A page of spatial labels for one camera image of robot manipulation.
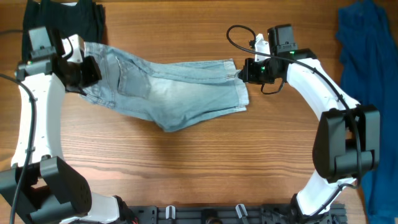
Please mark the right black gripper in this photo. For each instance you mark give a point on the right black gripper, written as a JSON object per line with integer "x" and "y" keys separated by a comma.
{"x": 250, "y": 76}

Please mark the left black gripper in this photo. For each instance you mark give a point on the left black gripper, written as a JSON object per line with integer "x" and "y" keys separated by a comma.
{"x": 94, "y": 77}

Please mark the light blue denim shorts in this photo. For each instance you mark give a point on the light blue denim shorts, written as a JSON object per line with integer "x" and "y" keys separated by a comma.
{"x": 172, "y": 95}

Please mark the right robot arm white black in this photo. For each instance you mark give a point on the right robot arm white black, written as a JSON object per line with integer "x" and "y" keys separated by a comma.
{"x": 347, "y": 141}

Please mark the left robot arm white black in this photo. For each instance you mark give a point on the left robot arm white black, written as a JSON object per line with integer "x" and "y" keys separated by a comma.
{"x": 40, "y": 186}

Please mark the black folded garment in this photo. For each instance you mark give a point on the black folded garment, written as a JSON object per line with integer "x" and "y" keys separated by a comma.
{"x": 86, "y": 18}

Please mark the dark blue garment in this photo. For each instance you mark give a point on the dark blue garment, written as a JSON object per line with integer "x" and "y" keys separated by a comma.
{"x": 369, "y": 58}

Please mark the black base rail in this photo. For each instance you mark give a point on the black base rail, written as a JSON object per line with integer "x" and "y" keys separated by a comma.
{"x": 264, "y": 214}

